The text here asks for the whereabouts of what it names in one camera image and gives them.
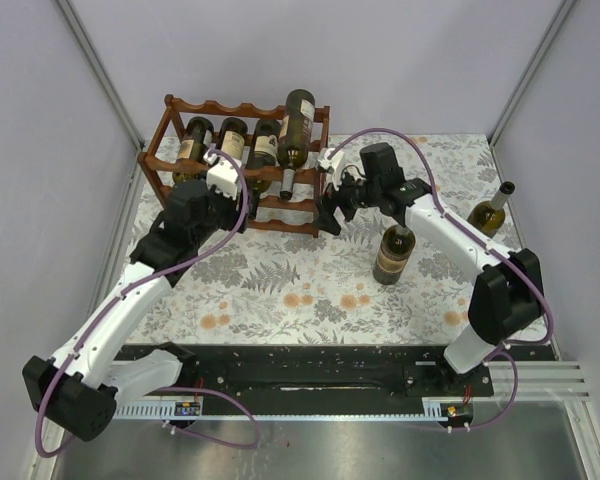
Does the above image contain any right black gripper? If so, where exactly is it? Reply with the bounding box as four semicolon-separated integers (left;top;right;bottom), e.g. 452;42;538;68
311;164;381;238

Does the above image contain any brown wooden wine rack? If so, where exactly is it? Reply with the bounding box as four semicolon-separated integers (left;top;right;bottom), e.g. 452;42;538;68
137;94;330;238

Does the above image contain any wine bottle brown label back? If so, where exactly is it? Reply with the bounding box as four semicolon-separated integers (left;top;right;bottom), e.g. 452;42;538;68
278;89;315;201

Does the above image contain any wine bottle brown label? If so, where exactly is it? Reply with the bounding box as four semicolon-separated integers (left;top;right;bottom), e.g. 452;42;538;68
278;89;315;201
373;225;416;285

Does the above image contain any wine bottle brown label front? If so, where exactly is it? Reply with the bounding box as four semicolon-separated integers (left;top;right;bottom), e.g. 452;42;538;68
373;225;416;285

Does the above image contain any green wine bottle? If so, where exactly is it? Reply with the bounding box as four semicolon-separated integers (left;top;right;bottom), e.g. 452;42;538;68
175;116;214;165

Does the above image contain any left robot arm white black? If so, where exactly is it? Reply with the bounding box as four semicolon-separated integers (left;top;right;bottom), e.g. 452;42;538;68
22;174;249;457

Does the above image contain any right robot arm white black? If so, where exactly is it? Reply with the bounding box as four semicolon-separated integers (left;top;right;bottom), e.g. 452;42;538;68
314;142;547;396

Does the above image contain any floral patterned table mat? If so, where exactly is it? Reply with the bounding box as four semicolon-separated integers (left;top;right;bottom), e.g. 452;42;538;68
127;134;501;345

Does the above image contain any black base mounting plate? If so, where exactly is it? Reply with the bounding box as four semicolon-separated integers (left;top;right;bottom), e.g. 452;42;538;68
114;343;496;401

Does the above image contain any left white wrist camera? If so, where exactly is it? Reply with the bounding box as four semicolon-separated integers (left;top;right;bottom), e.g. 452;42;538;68
203;149;241;200

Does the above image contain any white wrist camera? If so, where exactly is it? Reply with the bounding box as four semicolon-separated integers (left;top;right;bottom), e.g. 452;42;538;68
317;148;345;185
203;149;241;200

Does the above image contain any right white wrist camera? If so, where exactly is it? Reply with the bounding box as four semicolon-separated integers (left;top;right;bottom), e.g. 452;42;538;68
317;148;345;185

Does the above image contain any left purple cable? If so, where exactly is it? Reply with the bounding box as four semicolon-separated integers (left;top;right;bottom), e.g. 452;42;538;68
34;147;261;459

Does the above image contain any purple cable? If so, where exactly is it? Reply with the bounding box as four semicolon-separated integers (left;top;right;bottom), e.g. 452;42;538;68
324;127;554;434
34;147;261;459

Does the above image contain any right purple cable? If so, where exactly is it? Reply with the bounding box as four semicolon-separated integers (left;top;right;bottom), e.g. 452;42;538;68
324;127;554;434

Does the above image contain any white slotted cable duct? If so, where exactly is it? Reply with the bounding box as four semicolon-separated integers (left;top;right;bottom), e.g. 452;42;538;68
114;395;474;421

